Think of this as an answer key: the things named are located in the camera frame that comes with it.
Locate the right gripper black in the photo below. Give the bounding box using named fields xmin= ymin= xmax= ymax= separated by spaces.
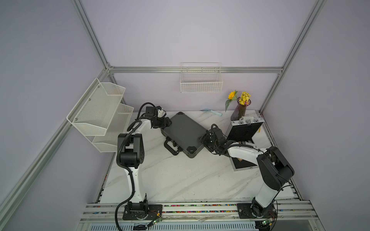
xmin=197 ymin=133 xmax=218 ymax=152

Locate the silver aluminium poker case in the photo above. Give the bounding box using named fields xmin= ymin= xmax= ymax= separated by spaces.
xmin=226 ymin=116 xmax=265 ymax=171

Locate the aluminium frame rail structure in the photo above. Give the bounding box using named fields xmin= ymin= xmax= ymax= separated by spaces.
xmin=1 ymin=1 xmax=326 ymax=229

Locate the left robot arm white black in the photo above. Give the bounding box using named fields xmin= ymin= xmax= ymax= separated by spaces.
xmin=116 ymin=102 xmax=172 ymax=214

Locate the dark grey poker case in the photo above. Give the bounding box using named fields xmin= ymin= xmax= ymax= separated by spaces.
xmin=161 ymin=112 xmax=206 ymax=158

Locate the yellow sunflower with leaf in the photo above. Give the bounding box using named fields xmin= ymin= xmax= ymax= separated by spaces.
xmin=225 ymin=90 xmax=238 ymax=111

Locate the light blue plastic tool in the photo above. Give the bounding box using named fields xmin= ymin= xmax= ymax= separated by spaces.
xmin=200 ymin=109 xmax=223 ymax=116

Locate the purple glass vase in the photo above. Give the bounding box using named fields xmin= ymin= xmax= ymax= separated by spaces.
xmin=230 ymin=97 xmax=251 ymax=121

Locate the white wire wall basket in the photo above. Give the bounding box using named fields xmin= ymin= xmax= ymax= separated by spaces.
xmin=180 ymin=62 xmax=223 ymax=93

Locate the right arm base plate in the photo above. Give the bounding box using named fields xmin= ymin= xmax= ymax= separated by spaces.
xmin=237 ymin=203 xmax=277 ymax=219

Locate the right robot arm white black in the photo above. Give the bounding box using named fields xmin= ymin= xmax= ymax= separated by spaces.
xmin=199 ymin=124 xmax=294 ymax=218

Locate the yellow flower bunch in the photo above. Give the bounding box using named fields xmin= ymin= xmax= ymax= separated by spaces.
xmin=238 ymin=91 xmax=251 ymax=106

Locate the white mesh two-tier shelf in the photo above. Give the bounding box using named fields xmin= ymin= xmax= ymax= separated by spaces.
xmin=66 ymin=79 xmax=134 ymax=153

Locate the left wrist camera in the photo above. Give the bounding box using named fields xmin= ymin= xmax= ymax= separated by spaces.
xmin=156 ymin=106 xmax=167 ymax=118

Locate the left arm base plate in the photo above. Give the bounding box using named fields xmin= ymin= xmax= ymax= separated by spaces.
xmin=122 ymin=203 xmax=163 ymax=220

